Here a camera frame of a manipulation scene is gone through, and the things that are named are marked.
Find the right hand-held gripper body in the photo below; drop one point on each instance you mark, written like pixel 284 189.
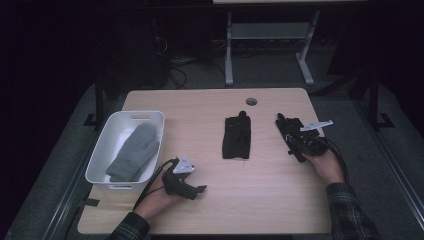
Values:
pixel 313 140

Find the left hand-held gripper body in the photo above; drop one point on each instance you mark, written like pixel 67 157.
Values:
pixel 178 183

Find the black glove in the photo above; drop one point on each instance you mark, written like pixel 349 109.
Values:
pixel 237 140
pixel 286 128

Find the white plastic bin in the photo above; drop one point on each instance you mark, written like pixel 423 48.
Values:
pixel 110 150

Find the person's left hand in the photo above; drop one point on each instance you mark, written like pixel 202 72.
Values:
pixel 156 200

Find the grey metal stand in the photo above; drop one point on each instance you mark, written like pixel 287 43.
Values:
pixel 270 31

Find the black frame post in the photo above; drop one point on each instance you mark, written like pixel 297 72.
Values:
pixel 99 100
pixel 373 100

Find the aluminium floor rail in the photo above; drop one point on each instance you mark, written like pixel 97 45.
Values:
pixel 68 186
pixel 390 163

